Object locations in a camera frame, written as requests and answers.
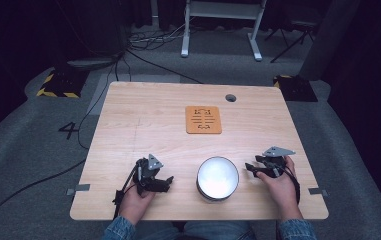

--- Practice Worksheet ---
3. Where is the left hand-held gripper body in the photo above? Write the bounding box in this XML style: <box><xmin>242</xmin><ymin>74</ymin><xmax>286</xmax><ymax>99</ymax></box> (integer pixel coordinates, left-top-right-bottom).
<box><xmin>135</xmin><ymin>153</ymin><xmax>164</xmax><ymax>196</ymax></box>

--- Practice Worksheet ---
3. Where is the bundle of floor cables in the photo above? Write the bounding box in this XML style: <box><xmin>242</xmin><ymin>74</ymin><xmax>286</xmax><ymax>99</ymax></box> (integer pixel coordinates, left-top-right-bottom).
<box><xmin>127</xmin><ymin>19</ymin><xmax>194</xmax><ymax>53</ymax></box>

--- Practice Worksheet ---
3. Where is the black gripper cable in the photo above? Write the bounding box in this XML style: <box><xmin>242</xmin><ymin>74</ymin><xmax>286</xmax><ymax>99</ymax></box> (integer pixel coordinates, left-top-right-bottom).
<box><xmin>276</xmin><ymin>165</ymin><xmax>302</xmax><ymax>205</ymax></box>
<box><xmin>112</xmin><ymin>165</ymin><xmax>140</xmax><ymax>219</ymax></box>

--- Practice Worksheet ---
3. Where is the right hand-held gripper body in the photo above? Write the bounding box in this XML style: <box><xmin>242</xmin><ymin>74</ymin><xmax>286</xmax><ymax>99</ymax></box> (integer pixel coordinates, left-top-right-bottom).
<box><xmin>254</xmin><ymin>146</ymin><xmax>297</xmax><ymax>178</ymax></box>

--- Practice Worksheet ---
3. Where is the white metal desk frame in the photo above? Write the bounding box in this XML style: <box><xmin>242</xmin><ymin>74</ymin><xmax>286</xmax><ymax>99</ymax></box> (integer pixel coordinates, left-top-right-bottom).
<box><xmin>180</xmin><ymin>0</ymin><xmax>268</xmax><ymax>63</ymax></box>

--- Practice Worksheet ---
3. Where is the black tripod stand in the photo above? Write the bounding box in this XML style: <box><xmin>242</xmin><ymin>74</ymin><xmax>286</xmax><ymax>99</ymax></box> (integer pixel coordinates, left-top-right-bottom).
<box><xmin>263</xmin><ymin>18</ymin><xmax>316</xmax><ymax>64</ymax></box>

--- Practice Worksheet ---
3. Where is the orange wooden trivet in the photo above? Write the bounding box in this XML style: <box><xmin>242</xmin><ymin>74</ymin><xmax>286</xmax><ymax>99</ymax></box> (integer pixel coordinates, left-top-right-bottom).
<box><xmin>184</xmin><ymin>105</ymin><xmax>223</xmax><ymax>135</ymax></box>

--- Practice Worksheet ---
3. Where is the long black floor cable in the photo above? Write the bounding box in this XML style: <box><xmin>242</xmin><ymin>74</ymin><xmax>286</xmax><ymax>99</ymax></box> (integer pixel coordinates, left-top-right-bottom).
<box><xmin>0</xmin><ymin>49</ymin><xmax>132</xmax><ymax>229</ymax></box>

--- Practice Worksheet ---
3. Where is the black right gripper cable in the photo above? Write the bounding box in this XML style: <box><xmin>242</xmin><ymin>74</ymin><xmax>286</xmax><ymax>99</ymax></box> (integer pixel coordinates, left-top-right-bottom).
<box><xmin>276</xmin><ymin>165</ymin><xmax>302</xmax><ymax>205</ymax></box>

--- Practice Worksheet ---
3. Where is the person's left hand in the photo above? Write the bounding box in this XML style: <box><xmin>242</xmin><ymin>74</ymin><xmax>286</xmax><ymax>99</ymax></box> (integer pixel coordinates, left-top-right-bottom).
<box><xmin>119</xmin><ymin>184</ymin><xmax>156</xmax><ymax>225</ymax></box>

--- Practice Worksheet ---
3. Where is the person's right hand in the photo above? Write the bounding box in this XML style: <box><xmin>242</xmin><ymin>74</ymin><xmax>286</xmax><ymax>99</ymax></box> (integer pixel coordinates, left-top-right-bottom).
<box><xmin>256</xmin><ymin>156</ymin><xmax>304</xmax><ymax>221</ymax></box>

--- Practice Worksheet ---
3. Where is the grey tape strip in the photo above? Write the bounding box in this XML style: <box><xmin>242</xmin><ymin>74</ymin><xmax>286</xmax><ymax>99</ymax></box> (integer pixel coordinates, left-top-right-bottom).
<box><xmin>308</xmin><ymin>187</ymin><xmax>329</xmax><ymax>198</ymax></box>
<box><xmin>65</xmin><ymin>183</ymin><xmax>92</xmax><ymax>197</ymax></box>

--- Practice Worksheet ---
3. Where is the grey curtain column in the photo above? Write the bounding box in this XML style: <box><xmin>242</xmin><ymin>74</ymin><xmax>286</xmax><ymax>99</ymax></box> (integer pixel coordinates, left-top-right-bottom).
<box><xmin>298</xmin><ymin>0</ymin><xmax>362</xmax><ymax>82</ymax></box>

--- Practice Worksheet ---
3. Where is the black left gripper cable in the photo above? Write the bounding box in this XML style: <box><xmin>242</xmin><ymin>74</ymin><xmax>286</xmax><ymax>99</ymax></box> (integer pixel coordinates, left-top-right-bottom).
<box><xmin>112</xmin><ymin>165</ymin><xmax>140</xmax><ymax>219</ymax></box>

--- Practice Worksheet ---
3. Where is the white round bowl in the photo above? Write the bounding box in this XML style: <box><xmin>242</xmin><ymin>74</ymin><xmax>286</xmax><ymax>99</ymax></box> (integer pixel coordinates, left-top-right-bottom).
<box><xmin>195</xmin><ymin>156</ymin><xmax>240</xmax><ymax>203</ymax></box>

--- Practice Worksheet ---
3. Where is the black yellow striped stand base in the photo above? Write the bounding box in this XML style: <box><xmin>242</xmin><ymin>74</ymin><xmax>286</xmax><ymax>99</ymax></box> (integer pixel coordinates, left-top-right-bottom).
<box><xmin>35</xmin><ymin>67</ymin><xmax>91</xmax><ymax>100</ymax></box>
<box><xmin>272</xmin><ymin>74</ymin><xmax>319</xmax><ymax>103</ymax></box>

